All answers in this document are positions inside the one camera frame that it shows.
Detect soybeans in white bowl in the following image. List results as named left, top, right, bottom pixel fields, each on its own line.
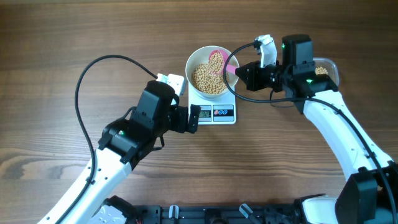
left=192, top=63, right=226, bottom=95

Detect white digital kitchen scale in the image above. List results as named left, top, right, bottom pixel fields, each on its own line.
left=188, top=84, right=237, bottom=125

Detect right black camera cable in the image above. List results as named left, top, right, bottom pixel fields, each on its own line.
left=222, top=41, right=398, bottom=224

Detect pile of soybeans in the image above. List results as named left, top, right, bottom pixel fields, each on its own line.
left=315, top=67, right=328, bottom=75

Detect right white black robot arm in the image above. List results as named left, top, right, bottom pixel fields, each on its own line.
left=236, top=34, right=397, bottom=223

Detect left black camera cable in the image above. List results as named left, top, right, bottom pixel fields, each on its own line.
left=54, top=54, right=159, bottom=224

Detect black camera cable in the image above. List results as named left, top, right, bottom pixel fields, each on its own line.
left=222, top=41, right=398, bottom=224
left=54, top=54, right=159, bottom=224

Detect white round bowl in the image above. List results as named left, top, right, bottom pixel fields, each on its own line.
left=185, top=45, right=239, bottom=99

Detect pink plastic measuring scoop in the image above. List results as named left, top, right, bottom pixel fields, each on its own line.
left=208, top=49, right=239, bottom=76

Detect soybeans in pink scoop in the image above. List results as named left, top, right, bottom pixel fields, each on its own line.
left=208, top=51, right=224, bottom=73

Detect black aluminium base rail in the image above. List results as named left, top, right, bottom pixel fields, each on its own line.
left=93, top=194, right=312, bottom=224

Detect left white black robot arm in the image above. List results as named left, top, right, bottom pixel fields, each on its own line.
left=41, top=80, right=201, bottom=223

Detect clear plastic container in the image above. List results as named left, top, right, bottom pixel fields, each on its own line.
left=313, top=57, right=340, bottom=86

